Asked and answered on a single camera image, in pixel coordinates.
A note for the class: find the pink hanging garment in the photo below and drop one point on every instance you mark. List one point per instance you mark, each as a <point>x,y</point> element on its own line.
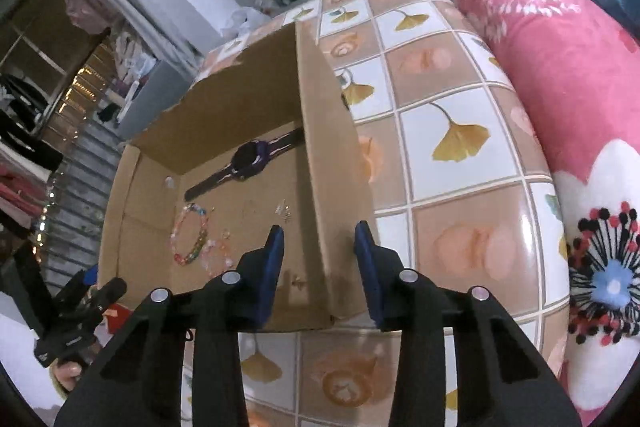
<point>87,9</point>

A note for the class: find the brown cardboard box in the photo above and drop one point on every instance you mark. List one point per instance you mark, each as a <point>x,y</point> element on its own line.
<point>320,157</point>

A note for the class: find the red hanging clothes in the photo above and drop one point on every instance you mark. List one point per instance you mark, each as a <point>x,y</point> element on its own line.
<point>20,192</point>

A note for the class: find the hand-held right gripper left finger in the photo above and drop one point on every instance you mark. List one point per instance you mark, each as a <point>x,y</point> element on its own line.
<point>270,267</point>

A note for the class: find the dark hanging clothes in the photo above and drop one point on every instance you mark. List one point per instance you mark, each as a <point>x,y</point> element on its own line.
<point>25,117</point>

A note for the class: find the grey board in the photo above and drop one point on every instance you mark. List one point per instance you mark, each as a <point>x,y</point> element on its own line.
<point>150,102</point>

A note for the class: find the white plastic bag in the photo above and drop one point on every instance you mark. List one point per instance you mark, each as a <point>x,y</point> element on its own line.
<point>242,22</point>
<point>132,57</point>

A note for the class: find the black smart watch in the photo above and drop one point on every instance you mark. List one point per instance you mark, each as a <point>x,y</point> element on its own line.
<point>247,159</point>

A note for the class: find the person's left hand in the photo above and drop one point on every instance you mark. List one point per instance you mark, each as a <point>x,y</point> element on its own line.
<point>65,377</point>

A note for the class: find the tile print tablecloth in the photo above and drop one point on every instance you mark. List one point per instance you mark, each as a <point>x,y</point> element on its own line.
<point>450,227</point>

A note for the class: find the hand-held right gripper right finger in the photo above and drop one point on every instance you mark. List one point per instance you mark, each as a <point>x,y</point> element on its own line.
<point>367,277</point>

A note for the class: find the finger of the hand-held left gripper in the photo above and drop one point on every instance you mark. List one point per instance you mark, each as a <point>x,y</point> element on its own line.
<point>80,287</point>
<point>110,292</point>

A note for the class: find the pink floral blanket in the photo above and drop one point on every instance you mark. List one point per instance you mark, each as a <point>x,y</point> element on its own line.
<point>550,57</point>

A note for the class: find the silver fan charm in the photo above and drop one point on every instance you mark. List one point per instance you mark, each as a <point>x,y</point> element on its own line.
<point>285,210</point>

